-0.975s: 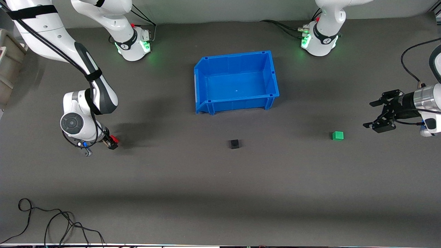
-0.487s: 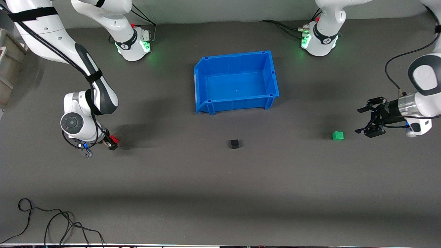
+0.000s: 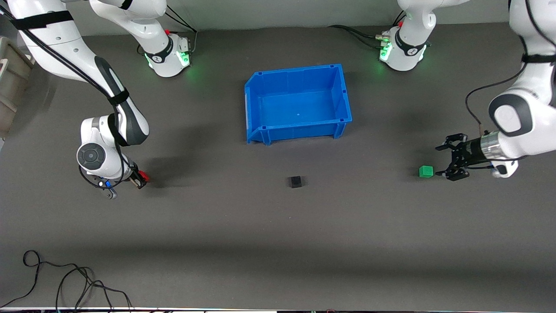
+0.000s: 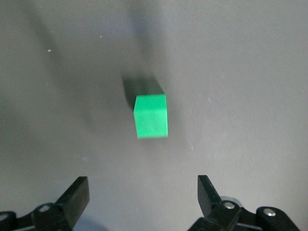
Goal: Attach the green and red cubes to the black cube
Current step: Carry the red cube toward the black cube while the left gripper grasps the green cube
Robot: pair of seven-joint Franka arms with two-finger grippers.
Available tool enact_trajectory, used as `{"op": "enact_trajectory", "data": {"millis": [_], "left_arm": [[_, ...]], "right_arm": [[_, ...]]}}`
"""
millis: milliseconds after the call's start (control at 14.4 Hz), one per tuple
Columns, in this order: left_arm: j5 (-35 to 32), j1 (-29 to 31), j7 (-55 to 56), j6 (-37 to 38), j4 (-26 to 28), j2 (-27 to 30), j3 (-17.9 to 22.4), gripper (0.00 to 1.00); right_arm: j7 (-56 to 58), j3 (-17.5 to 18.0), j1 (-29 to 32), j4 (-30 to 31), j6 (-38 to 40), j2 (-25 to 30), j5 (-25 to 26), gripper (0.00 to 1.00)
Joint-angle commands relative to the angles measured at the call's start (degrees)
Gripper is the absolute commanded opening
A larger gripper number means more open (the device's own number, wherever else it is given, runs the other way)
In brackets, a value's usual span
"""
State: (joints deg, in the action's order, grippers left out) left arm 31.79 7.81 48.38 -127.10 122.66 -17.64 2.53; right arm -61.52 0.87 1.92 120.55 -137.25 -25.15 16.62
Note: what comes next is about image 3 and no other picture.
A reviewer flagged beige plastic crate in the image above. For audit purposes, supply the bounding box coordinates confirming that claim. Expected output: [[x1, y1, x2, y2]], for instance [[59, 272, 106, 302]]
[[0, 37, 36, 140]]

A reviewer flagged blue plastic storage bin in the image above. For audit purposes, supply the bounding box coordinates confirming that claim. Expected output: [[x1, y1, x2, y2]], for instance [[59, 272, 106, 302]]
[[244, 64, 353, 146]]

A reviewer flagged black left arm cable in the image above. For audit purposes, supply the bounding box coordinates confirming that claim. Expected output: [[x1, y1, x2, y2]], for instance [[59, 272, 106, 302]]
[[466, 64, 529, 129]]

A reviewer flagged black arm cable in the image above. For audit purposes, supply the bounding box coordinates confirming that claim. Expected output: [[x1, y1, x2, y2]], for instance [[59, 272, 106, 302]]
[[466, 64, 529, 129], [0, 7, 131, 187]]

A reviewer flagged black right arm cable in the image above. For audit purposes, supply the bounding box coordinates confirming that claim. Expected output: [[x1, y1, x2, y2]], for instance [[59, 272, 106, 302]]
[[0, 7, 131, 187]]

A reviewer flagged loose black table cable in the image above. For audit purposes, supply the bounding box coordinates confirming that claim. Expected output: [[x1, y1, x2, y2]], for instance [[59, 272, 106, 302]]
[[0, 250, 133, 312]]

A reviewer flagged black right base cable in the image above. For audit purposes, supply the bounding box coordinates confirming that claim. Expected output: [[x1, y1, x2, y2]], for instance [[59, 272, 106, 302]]
[[164, 4, 199, 53]]

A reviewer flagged black base cable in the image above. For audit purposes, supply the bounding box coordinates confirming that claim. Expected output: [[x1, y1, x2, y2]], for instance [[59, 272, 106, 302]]
[[328, 24, 385, 49], [164, 4, 199, 53]]

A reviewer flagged black left base cable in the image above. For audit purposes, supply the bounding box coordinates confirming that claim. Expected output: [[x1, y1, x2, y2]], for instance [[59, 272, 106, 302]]
[[328, 24, 385, 49]]

